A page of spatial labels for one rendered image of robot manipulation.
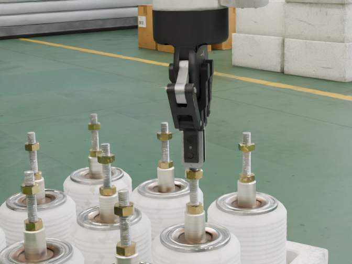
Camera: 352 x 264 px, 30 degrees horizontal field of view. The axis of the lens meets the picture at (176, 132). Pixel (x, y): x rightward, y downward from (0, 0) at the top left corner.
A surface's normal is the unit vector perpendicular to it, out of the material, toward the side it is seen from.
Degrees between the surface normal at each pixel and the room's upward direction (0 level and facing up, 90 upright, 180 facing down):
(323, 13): 90
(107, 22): 90
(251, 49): 90
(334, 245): 0
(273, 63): 90
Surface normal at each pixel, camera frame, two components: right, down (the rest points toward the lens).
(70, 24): 0.56, 0.18
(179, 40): -0.30, 0.24
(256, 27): -0.80, 0.17
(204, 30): 0.33, 0.22
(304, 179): -0.03, -0.97
